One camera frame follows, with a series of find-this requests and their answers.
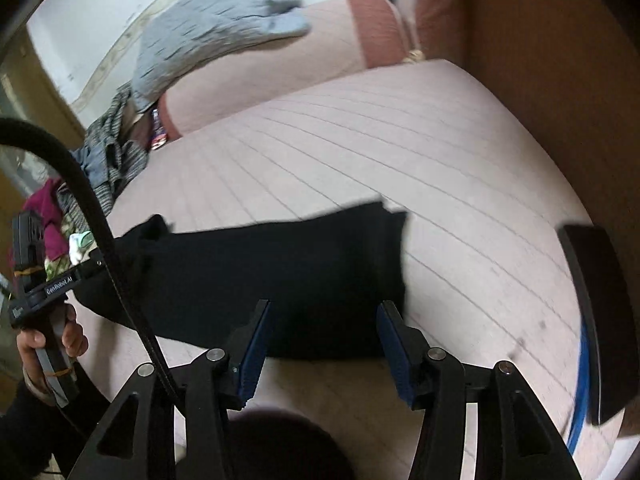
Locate black pants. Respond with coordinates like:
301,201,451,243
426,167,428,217
72,200,409,363

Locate left hand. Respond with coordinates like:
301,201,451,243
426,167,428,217
16,304,89,393

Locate green white container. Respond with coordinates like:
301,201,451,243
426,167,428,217
68,231,96,266

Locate maroon garment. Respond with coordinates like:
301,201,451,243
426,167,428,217
22,178,68,261

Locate checkered clothes pile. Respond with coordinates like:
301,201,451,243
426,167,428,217
70,82,149,217

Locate red blue packet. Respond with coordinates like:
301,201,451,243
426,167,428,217
150,108,168,151

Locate grey quilted blanket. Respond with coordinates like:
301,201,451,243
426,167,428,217
131,0,310,112

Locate brown wooden headboard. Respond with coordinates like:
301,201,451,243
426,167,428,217
469,0,639,245

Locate pink bolster pillow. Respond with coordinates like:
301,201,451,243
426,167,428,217
158,0,409,140

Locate maroon cushion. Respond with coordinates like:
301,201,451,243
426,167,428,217
396,0,470,67

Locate black strap with blue edge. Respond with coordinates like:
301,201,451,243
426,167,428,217
556,223,632,456

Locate black cable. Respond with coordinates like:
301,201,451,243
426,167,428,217
0,117,181,401

